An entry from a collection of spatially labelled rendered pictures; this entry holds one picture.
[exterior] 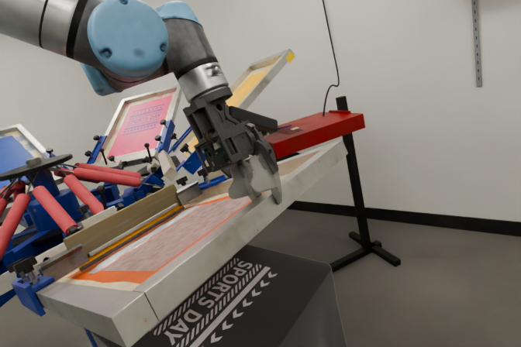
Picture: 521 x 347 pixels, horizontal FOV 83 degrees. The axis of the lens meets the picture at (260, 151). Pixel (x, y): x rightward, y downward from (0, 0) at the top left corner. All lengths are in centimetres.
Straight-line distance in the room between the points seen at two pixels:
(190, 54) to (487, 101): 214
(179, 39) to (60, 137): 478
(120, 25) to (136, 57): 3
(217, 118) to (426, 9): 205
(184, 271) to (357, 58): 228
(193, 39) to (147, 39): 17
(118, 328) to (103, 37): 29
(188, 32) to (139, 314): 38
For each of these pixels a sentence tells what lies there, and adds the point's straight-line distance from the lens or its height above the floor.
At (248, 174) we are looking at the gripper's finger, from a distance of 53.
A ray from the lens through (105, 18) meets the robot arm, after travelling 34.
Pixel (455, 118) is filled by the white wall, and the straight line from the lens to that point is 245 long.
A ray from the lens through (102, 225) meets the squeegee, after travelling 99.
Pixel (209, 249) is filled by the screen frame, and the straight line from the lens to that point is 42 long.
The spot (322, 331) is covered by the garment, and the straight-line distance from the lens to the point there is 88.
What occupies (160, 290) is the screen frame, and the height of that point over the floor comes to 126.
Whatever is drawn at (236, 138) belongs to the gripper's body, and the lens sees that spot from 47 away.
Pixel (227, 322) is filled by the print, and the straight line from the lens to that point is 79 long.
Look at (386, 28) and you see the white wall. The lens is 245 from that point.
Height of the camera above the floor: 147
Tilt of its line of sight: 14 degrees down
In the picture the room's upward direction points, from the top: 14 degrees counter-clockwise
